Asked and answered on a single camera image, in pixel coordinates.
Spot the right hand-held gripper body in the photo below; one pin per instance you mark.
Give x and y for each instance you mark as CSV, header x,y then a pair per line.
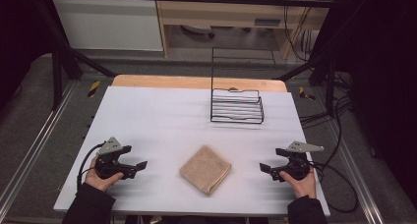
x,y
296,165

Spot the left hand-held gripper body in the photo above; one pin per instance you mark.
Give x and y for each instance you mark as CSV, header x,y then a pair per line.
x,y
109,160

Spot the beige towel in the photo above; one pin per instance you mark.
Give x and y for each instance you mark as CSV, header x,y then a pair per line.
x,y
206,170

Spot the person's right hand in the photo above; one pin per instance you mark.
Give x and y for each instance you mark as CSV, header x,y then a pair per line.
x,y
303,186

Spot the person's left hand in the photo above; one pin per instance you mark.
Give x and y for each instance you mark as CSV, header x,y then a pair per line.
x,y
98,179

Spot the white table mat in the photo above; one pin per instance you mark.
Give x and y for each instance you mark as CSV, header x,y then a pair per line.
x,y
164,129

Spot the yellow black tape strip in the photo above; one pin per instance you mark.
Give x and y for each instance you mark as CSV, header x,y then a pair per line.
x,y
93,88
306,94

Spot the white cabinet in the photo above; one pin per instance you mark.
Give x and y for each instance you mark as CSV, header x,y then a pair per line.
x,y
108,24

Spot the grey chair base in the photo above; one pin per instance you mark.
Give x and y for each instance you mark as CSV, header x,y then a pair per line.
x,y
196,29

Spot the aluminium floor rail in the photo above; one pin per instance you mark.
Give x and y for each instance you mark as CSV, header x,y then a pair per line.
x,y
357,178
36,142

